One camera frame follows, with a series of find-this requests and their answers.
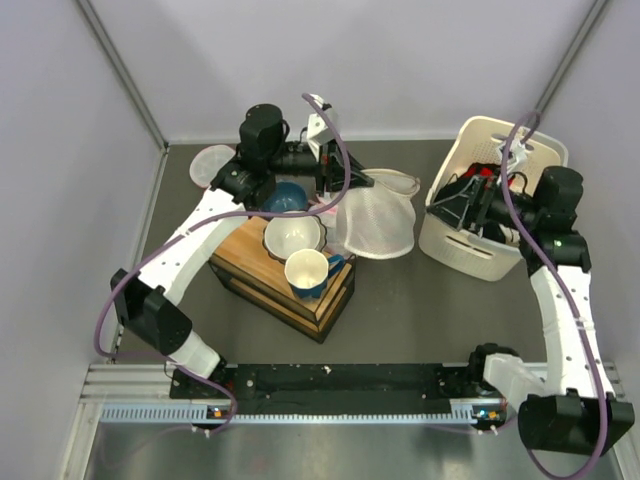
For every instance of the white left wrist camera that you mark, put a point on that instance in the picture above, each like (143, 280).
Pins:
(317, 132)

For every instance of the white plastic laundry basket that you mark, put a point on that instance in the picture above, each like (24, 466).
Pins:
(478, 141)

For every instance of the pink-trimmed mesh laundry bag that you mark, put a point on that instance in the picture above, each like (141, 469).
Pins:
(328, 220)

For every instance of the white mesh laundry bag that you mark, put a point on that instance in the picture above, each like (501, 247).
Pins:
(378, 222)

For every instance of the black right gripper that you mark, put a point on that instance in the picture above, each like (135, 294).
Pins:
(451, 219)

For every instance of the black clothing in basket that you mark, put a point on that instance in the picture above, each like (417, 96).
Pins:
(460, 187)

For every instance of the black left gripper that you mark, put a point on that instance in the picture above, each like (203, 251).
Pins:
(331, 169)

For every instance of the white scalloped bowl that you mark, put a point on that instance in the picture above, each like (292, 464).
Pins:
(285, 236)

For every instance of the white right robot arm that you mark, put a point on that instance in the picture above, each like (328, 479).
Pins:
(573, 408)

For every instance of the grey slotted cable duct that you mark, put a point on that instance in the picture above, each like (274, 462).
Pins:
(456, 413)

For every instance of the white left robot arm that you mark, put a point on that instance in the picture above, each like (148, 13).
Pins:
(146, 298)

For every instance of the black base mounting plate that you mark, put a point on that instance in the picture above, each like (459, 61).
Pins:
(349, 388)

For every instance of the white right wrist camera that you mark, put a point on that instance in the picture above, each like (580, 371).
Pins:
(517, 156)

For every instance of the red clothing in basket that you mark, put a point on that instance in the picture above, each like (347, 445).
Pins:
(481, 169)

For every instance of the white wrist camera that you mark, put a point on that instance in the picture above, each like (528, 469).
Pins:
(517, 156)
(317, 132)

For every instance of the blue bowl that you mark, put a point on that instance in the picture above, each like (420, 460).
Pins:
(287, 196)

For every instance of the wooden tiered stand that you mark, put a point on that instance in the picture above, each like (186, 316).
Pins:
(244, 266)

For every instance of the blue and white cup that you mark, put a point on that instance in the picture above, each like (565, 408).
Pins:
(308, 272)

